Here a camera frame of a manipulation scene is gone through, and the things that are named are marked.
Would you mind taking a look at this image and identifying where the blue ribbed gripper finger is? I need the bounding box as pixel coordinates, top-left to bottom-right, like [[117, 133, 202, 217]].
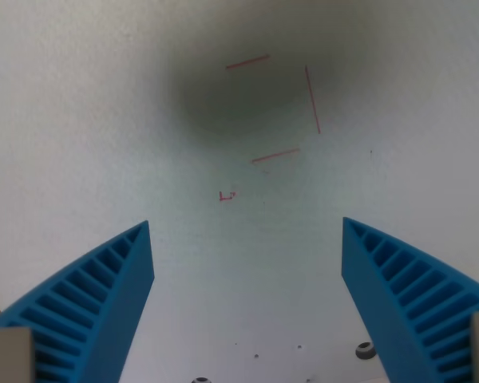
[[0, 219, 156, 383], [340, 216, 479, 383]]

